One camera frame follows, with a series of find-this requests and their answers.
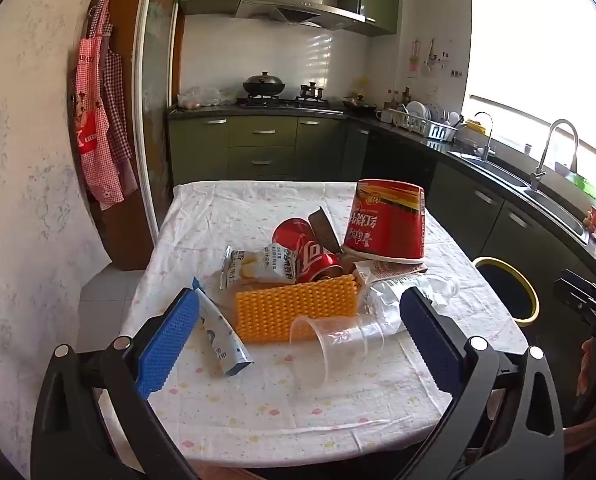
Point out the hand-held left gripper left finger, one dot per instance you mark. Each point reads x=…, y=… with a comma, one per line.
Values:
x=170, y=340

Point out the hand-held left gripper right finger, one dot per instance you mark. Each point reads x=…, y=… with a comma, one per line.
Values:
x=428, y=340

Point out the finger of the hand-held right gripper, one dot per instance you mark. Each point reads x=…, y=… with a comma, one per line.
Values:
x=578, y=292

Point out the white toothpaste tube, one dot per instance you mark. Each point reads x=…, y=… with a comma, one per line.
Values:
x=218, y=332

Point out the clear plastic water bottle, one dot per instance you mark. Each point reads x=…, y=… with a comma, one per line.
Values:
x=393, y=300

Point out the yellow-rimmed trash bin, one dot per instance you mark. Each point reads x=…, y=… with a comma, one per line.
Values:
x=503, y=290

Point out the white snack wrapper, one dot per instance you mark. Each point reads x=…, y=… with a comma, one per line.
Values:
x=260, y=265

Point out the clear plastic cup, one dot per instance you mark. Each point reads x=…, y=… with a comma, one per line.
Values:
x=310, y=355

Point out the orange foam net sleeve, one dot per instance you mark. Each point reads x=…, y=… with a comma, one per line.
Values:
x=288, y=305

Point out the red instant noodle bucket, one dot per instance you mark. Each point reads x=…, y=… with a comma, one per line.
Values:
x=383, y=225

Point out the brown foil tray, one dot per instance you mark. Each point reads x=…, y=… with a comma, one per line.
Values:
x=325, y=232

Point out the person's right hand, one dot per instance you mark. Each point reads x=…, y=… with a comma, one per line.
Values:
x=589, y=365

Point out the person's pink clothing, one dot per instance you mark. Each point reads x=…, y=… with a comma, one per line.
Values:
x=593, y=432

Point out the green plastic container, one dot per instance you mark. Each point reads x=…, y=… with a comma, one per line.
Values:
x=583, y=184

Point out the floral white tablecloth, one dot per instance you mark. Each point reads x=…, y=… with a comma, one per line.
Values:
x=258, y=410

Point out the tall chrome faucet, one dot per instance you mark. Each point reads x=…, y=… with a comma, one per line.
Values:
x=537, y=177

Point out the steel kitchen sink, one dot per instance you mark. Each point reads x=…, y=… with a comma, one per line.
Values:
x=503, y=172

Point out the small chrome faucet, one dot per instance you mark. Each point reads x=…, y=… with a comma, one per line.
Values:
x=486, y=152

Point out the yellow sponge box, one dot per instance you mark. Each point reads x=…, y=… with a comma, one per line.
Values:
x=475, y=127

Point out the dark kitchen countertop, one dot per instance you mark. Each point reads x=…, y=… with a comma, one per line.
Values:
x=440, y=146

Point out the white dish rack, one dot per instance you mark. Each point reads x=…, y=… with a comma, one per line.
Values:
x=418, y=122

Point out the green lower cabinets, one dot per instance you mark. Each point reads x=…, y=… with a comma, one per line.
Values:
x=258, y=135

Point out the white mug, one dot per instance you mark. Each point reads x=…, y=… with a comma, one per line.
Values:
x=384, y=116

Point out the red checkered printed apron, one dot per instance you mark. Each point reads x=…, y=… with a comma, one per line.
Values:
x=93, y=125

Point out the sliding glass door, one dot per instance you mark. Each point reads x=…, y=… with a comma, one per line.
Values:
x=160, y=110

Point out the black frying pan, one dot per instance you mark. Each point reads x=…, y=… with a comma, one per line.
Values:
x=360, y=105

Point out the clear plastic bag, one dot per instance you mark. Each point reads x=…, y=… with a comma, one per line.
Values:
x=203, y=97

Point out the dark sauce bottle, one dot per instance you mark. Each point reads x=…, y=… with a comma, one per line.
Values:
x=406, y=96

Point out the kitchen window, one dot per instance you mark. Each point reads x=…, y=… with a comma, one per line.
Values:
x=538, y=35

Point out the black gas stove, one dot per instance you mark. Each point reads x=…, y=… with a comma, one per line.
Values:
x=288, y=102

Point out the black wok with lid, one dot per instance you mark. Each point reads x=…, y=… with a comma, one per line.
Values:
x=263, y=85

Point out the small dark stovetop pot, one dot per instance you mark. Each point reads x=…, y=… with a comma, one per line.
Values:
x=312, y=91

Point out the hanging white spatula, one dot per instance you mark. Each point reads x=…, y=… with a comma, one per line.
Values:
x=430, y=57

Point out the steel range hood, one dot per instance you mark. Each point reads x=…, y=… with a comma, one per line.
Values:
x=298, y=10

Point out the wall calendar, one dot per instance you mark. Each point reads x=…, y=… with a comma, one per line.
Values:
x=414, y=60

